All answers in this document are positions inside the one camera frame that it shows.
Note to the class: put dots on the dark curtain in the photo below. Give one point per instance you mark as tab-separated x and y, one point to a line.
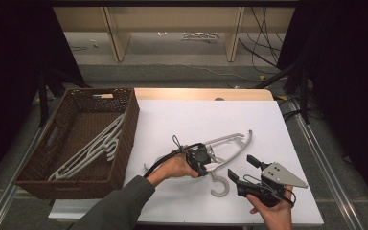
348	80
9	64

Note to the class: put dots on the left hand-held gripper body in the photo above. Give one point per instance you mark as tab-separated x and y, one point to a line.
198	158

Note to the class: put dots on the black metal stand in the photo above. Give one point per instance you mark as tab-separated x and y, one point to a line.
44	96
302	92

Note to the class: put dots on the person's right hand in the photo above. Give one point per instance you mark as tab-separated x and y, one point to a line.
276	215

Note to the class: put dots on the small white object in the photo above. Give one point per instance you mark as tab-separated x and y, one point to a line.
162	33

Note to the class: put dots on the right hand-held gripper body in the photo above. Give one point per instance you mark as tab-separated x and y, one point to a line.
281	177

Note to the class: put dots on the wooden shelf unit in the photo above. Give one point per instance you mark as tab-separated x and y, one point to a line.
172	19

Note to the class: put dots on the tan basket tag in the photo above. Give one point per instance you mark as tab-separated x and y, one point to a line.
103	96

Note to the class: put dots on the brown woven basket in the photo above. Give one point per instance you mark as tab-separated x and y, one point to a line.
73	179

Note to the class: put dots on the metal floor rail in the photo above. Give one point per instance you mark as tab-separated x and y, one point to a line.
326	166
3	198

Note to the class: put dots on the grey plastic clothes hanger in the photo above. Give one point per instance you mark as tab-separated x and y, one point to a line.
89	150
233	153
108	145

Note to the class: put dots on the person's left hand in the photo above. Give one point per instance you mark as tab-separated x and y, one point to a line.
172	167

